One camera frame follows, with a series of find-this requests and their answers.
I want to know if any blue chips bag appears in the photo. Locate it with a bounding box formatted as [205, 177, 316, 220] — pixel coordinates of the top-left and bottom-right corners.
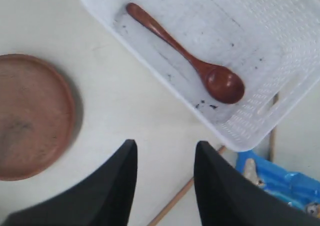
[235, 150, 320, 218]

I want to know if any white perforated plastic basket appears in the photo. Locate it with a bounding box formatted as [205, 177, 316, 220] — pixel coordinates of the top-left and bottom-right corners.
[81, 0, 320, 152]

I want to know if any brown wooden chopstick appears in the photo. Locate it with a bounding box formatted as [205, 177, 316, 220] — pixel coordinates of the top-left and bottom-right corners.
[147, 145, 227, 226]
[268, 126, 277, 162]

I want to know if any brown wooden spoon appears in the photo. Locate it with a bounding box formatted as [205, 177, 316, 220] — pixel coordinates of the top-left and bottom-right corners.
[125, 2, 246, 105]

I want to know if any brown round plate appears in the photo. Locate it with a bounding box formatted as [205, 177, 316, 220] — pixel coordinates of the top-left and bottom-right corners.
[0, 53, 76, 181]

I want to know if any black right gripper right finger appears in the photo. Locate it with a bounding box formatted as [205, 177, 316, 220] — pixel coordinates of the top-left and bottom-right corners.
[193, 141, 320, 226]

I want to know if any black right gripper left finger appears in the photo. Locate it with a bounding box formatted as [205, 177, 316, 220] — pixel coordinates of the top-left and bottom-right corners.
[3, 139, 138, 226]

